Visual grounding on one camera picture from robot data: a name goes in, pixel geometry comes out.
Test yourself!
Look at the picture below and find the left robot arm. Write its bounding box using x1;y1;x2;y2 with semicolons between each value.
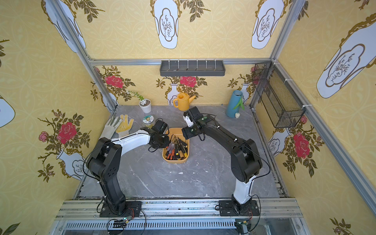
86;119;170;217

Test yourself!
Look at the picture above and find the sunflower seed jar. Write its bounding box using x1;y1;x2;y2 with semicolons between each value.
143;115;155;128

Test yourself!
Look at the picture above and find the teal vase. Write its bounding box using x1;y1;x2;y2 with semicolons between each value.
226;90;245;118

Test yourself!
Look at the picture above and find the yellow watering can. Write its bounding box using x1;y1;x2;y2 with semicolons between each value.
173;93;196;111

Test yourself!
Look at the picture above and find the yellow storage box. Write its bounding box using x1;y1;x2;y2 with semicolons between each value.
162;128;190;164

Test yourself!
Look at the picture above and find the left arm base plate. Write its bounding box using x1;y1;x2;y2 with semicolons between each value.
99;201;142;218

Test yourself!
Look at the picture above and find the white flower pot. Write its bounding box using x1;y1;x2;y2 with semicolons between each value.
139;99;152;114

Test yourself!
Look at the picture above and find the grey wall shelf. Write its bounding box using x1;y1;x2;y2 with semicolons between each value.
160;59;226;77

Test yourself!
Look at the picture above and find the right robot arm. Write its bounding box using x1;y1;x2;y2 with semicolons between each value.
182;107;262;209

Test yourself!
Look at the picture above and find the yellow dotted work glove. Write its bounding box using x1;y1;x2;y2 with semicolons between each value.
116;115;134;138

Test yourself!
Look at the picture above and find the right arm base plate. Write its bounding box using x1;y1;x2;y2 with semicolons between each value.
215;200;260;216

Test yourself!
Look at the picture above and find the black wire basket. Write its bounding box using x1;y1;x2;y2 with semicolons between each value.
255;62;306;128

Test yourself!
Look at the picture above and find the long white leather glove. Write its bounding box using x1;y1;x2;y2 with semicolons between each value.
99;116;123;139

